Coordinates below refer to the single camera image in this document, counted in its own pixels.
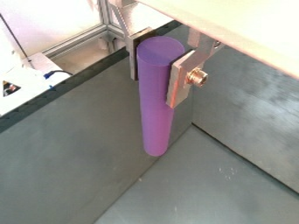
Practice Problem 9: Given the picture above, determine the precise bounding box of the purple round cylinder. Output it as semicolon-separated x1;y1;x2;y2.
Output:
136;36;184;157

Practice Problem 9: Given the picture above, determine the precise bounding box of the blue-tipped black cable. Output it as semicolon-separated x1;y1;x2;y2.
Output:
43;69;75;81

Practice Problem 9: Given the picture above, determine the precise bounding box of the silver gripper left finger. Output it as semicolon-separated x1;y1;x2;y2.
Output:
125;27;153;81

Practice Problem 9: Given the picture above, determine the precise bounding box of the white box with warning label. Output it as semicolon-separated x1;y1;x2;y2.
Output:
0;52;71;117

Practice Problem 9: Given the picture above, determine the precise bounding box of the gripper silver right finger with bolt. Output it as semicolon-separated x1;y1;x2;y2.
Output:
165;29;223;109

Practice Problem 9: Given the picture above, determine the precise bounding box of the aluminium extrusion frame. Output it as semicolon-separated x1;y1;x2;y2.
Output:
41;0;124;59

